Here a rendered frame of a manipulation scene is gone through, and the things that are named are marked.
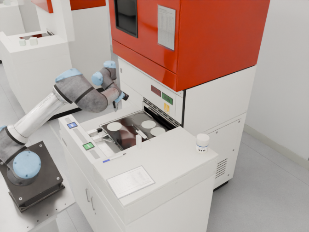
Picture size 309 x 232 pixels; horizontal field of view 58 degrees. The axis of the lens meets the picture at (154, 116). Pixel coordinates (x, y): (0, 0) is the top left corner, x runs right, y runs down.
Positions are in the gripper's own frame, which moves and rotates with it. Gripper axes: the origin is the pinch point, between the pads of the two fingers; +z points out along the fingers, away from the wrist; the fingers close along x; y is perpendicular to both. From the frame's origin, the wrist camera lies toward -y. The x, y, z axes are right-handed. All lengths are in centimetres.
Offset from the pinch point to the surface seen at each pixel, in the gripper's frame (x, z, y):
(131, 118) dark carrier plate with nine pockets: -5.2, 9.2, -9.0
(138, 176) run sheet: 56, 2, -28
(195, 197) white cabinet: 43, 27, -58
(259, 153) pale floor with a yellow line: -92, 99, -128
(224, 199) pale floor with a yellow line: -20, 99, -88
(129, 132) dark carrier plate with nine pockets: 11.4, 9.0, -11.4
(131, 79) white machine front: -36.3, -5.8, -2.1
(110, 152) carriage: 31.2, 10.9, -4.0
